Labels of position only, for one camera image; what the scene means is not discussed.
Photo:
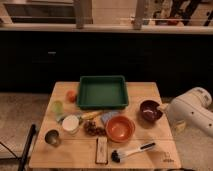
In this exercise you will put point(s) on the orange tomato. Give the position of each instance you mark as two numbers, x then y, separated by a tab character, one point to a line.
71	96

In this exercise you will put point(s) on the metal cup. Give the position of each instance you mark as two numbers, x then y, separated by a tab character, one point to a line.
52	138

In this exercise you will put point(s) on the black and white brush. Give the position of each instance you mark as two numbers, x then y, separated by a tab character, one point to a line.
118	155

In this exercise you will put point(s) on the wooden block with dark edges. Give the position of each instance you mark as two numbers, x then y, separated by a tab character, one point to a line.
101	150

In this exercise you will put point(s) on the wooden folding table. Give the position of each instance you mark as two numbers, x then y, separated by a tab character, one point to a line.
56	148

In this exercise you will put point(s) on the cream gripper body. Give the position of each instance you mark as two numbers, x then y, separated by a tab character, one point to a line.
179	126

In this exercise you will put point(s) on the brown grape bunch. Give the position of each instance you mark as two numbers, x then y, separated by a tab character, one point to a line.
91	129

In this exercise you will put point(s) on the yellow corn cob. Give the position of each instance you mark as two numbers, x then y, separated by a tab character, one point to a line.
90	115

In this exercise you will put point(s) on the blue sponge cloth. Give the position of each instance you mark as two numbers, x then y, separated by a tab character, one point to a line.
108	115

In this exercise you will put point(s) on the green plastic tray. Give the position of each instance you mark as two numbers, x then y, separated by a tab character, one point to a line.
102	92

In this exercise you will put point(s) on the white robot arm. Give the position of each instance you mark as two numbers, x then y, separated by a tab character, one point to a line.
192	106

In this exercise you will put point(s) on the translucent green cup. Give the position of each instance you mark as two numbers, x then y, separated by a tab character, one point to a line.
57	107

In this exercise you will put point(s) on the orange bowl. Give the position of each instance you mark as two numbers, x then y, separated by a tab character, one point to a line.
120	129

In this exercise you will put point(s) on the dark brown bowl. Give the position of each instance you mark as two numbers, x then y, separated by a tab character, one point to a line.
149	111

